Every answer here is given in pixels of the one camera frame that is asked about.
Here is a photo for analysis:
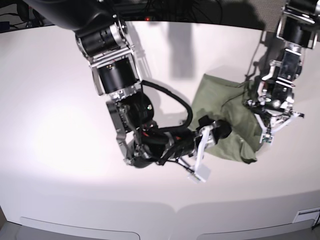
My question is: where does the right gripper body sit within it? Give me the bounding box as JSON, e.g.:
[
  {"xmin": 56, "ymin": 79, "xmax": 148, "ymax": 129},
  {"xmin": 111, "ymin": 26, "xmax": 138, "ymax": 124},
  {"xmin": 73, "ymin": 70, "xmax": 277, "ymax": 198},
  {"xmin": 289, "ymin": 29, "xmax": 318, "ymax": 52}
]
[{"xmin": 156, "ymin": 124, "xmax": 218, "ymax": 173}]

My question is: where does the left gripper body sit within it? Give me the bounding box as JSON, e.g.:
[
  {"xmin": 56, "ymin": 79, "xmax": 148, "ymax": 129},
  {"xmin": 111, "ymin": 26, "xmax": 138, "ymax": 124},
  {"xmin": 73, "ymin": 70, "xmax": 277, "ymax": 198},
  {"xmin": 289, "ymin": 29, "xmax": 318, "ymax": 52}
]
[{"xmin": 246, "ymin": 98, "xmax": 305, "ymax": 137}]

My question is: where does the green T-shirt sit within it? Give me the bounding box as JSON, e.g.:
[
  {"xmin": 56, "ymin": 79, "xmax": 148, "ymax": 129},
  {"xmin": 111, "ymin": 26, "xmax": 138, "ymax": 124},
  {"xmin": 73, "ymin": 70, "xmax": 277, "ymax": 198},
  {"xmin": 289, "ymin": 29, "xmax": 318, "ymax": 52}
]
[{"xmin": 189, "ymin": 74, "xmax": 262, "ymax": 165}]

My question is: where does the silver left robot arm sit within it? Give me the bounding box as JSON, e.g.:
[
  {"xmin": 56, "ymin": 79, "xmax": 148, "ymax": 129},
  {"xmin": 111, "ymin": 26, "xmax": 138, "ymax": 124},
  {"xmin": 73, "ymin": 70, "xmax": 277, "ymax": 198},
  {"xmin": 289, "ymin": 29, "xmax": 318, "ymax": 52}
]
[{"xmin": 245, "ymin": 0, "xmax": 320, "ymax": 144}]

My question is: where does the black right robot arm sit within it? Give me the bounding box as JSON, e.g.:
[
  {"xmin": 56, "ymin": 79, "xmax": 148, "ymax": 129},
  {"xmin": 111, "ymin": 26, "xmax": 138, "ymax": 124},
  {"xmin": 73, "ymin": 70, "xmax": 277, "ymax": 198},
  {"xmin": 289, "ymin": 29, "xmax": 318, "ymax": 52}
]
[{"xmin": 28, "ymin": 0, "xmax": 232, "ymax": 174}]

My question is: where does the black power strip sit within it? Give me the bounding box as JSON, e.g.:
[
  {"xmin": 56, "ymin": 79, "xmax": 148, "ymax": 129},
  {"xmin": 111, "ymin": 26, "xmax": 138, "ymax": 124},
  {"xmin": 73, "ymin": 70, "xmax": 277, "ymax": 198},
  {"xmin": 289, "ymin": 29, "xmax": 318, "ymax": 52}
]
[{"xmin": 124, "ymin": 15, "xmax": 159, "ymax": 22}]

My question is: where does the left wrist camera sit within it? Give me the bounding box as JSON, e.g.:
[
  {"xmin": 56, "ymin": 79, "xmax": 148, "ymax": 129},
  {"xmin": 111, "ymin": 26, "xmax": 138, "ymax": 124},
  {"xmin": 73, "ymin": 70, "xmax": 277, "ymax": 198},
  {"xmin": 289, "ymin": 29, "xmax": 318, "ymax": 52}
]
[{"xmin": 259, "ymin": 133, "xmax": 274, "ymax": 145}]

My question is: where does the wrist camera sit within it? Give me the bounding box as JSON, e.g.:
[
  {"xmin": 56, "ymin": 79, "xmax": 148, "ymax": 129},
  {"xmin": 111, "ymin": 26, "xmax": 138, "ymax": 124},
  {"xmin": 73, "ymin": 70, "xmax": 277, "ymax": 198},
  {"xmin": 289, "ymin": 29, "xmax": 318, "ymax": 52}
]
[
  {"xmin": 259, "ymin": 133, "xmax": 274, "ymax": 145},
  {"xmin": 188, "ymin": 164, "xmax": 211, "ymax": 184}
]

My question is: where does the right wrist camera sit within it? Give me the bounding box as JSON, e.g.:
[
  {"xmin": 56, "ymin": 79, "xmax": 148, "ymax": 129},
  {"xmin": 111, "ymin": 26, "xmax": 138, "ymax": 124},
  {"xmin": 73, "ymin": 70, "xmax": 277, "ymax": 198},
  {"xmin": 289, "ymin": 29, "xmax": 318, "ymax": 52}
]
[{"xmin": 188, "ymin": 164, "xmax": 211, "ymax": 184}]

